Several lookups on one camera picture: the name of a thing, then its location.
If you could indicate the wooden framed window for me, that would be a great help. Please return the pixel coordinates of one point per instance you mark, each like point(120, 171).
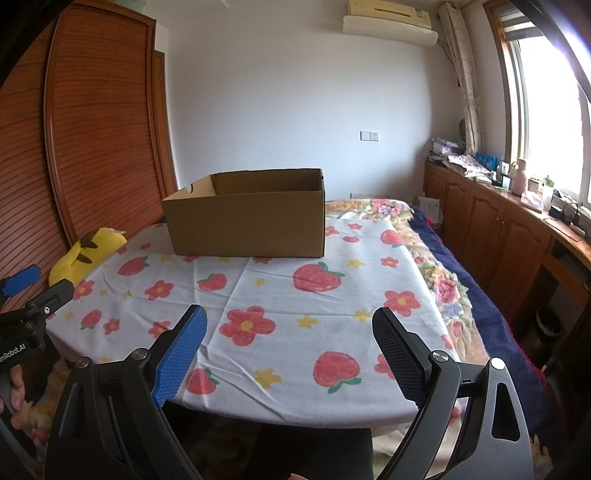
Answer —
point(545, 115)

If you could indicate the yellow plush toy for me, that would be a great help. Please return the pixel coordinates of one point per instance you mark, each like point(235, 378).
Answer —
point(99, 249)

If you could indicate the black device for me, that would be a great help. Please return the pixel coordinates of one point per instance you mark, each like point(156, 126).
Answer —
point(556, 212)

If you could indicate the pink bottle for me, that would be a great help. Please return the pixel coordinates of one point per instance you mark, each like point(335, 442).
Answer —
point(521, 177)

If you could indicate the green capped bottle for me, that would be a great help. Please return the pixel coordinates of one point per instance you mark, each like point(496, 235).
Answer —
point(547, 194)

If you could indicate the black trash bin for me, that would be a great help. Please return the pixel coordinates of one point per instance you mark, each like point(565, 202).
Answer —
point(549, 325)

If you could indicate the patterned curtain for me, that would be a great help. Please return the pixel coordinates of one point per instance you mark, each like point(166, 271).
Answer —
point(464, 83)

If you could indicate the person's left hand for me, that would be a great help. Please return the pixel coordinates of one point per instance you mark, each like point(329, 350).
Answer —
point(18, 397)

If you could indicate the dark blue blanket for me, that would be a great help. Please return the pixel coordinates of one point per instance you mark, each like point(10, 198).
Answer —
point(480, 300)

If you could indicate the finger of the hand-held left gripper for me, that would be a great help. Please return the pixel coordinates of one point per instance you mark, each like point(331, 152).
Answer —
point(53, 300)
point(21, 279)

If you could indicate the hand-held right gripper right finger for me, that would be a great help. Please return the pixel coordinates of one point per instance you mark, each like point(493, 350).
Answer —
point(401, 353)

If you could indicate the brown cardboard box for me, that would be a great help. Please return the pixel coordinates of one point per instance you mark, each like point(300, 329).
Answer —
point(244, 226)

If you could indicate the white wall switch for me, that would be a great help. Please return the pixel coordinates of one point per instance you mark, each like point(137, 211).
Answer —
point(369, 135)

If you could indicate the pink tissue box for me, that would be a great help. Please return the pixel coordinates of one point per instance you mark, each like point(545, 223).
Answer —
point(532, 201)

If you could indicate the wooden slatted wardrobe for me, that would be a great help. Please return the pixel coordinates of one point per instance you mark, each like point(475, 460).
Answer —
point(101, 138)

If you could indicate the floral blanket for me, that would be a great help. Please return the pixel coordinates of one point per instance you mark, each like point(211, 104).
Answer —
point(438, 281)

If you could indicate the white paper bag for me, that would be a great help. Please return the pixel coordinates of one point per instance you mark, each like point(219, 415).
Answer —
point(429, 210)

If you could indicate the white air conditioner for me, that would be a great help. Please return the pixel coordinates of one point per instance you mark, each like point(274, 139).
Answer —
point(390, 27)

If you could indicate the blue boxes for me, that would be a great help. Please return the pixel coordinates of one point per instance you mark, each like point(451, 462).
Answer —
point(487, 161)

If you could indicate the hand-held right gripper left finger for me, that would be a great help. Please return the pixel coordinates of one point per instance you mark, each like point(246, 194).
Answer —
point(178, 360)

